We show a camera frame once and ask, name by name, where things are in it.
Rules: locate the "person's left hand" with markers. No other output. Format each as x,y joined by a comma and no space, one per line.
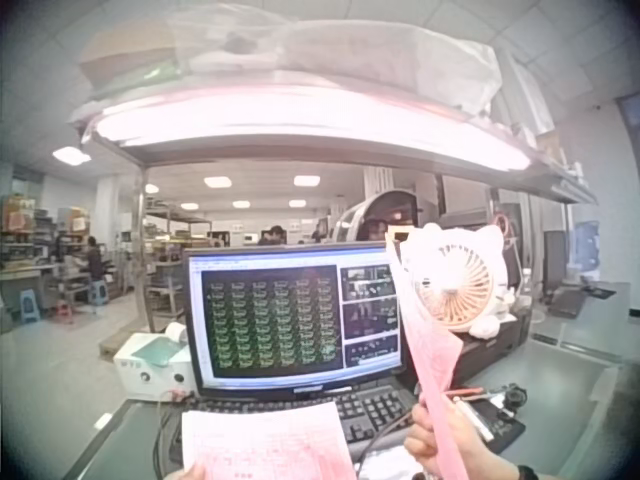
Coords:
196,472

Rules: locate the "person's right hand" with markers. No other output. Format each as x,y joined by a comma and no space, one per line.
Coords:
480,445

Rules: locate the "person's left fingers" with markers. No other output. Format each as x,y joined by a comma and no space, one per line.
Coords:
196,472

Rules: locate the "person's right fingers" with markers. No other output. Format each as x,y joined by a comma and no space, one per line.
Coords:
420,435

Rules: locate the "pink printed paper sheet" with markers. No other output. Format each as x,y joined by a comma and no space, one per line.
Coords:
260,445

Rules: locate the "long pink paper strip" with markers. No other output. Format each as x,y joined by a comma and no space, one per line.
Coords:
430,360

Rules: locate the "white paper sheet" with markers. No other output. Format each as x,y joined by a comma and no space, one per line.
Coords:
390,465

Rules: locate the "black computer keyboard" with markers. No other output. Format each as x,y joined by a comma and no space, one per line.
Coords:
370,410

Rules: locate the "white pen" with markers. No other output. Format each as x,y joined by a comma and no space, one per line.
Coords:
475,420

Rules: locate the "small black round lens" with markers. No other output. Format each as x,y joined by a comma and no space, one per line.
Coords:
515,396

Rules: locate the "black box machine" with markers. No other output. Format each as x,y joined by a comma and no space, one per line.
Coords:
492,345

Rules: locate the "black wrist band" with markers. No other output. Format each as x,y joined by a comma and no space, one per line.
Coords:
529,473

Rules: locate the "white bench device with knob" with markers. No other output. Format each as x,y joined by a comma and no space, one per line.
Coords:
150,365

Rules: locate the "pink cat-shaped desk fan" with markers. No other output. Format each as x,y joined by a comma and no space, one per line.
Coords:
457,285

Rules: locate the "black computer monitor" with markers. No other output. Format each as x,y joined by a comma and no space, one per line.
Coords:
270,320

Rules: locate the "black laptop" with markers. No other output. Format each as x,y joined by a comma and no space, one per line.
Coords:
567,302

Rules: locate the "blue plastic stool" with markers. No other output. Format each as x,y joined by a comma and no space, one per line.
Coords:
30,306
98,292

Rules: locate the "red plastic stool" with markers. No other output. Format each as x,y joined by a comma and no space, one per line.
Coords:
63,309

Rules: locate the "metal rack with goods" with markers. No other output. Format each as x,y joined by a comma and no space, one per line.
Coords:
170,260

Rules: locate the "grey machine with round hood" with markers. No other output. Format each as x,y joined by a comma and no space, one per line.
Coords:
370,215

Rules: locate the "ceiling light panel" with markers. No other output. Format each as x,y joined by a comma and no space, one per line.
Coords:
71,155
217,181
306,181

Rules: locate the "storage shelves with cartons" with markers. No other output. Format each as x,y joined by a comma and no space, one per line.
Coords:
35,230

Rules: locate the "long overhead workbench lamp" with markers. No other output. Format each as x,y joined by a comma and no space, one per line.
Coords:
310,117

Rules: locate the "plastic-wrapped bundle on shelf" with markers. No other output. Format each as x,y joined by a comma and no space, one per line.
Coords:
350,45

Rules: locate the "brown cardboard box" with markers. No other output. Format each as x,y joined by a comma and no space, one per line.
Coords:
127,52

